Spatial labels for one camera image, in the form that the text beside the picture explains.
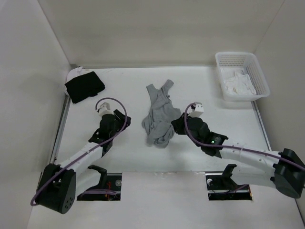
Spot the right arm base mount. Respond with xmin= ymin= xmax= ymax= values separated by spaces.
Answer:
xmin=205 ymin=164 xmax=252 ymax=201

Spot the folded black tank top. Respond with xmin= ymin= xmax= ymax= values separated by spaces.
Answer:
xmin=65 ymin=72 xmax=105 ymax=104

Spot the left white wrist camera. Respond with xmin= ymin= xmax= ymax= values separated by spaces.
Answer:
xmin=97 ymin=102 xmax=113 ymax=117

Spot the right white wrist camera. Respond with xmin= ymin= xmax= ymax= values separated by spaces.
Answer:
xmin=189 ymin=102 xmax=204 ymax=118

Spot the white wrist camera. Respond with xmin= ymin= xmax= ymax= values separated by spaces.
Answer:
xmin=97 ymin=102 xmax=113 ymax=117
xmin=189 ymin=102 xmax=204 ymax=118

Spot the white tank top in basket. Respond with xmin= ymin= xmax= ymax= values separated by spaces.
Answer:
xmin=221 ymin=68 xmax=256 ymax=95

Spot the grey tank top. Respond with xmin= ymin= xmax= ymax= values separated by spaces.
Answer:
xmin=142 ymin=80 xmax=182 ymax=148

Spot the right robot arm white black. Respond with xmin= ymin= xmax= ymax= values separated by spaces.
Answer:
xmin=172 ymin=114 xmax=305 ymax=199

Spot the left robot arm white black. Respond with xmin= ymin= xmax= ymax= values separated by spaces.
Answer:
xmin=30 ymin=110 xmax=131 ymax=214

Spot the purple cable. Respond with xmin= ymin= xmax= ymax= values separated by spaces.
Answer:
xmin=183 ymin=103 xmax=305 ymax=172
xmin=30 ymin=97 xmax=127 ymax=206

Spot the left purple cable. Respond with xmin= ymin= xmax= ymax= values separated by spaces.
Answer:
xmin=30 ymin=97 xmax=127 ymax=206

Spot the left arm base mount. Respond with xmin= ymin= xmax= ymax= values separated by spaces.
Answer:
xmin=76 ymin=165 xmax=122 ymax=201

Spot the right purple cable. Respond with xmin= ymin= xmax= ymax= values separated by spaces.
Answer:
xmin=183 ymin=103 xmax=305 ymax=172

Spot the white plastic basket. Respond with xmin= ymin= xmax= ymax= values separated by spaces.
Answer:
xmin=215 ymin=52 xmax=270 ymax=102

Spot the folded white tank top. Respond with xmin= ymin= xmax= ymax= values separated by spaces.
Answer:
xmin=66 ymin=66 xmax=83 ymax=83

